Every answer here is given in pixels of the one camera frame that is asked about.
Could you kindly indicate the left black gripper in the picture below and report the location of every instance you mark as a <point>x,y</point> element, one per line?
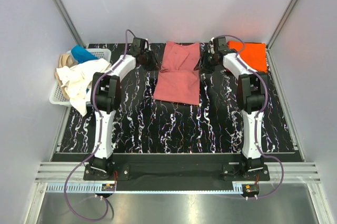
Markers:
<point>153,65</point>

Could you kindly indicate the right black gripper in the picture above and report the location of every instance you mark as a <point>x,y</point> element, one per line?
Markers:
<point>202,63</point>

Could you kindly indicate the salmon pink t-shirt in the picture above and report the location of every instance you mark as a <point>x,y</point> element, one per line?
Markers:
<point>178,81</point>

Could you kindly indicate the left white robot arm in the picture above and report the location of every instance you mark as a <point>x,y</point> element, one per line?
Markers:
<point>106,96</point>

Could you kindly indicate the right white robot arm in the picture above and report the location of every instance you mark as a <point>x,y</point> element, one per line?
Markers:
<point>251,98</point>

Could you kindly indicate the folded orange t-shirt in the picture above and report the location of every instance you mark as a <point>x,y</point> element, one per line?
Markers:
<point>254,55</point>

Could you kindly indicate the blue t-shirt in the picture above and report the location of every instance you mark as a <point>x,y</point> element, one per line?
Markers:
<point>81,55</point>

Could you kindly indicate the white t-shirt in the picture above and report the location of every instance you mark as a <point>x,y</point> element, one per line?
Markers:
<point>76,80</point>

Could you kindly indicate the beige t-shirt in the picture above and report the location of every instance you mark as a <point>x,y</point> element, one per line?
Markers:
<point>64,60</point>

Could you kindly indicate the white plastic laundry basket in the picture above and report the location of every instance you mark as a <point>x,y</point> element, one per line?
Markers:
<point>56,96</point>

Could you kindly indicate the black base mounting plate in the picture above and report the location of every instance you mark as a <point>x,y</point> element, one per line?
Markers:
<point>213,182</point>

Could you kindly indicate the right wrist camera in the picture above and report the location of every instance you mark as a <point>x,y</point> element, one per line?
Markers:
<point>211,46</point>

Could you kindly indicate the left aluminium frame post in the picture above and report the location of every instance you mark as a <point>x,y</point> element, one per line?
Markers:
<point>68,22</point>

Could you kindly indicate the aluminium frame post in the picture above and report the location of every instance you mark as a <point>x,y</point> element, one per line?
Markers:
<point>68,22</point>
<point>289,9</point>

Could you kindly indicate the right aluminium frame post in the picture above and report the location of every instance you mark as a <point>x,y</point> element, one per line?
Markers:
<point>289,9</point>

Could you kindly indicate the white slotted cable duct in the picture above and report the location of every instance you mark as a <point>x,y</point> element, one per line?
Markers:
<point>235,188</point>

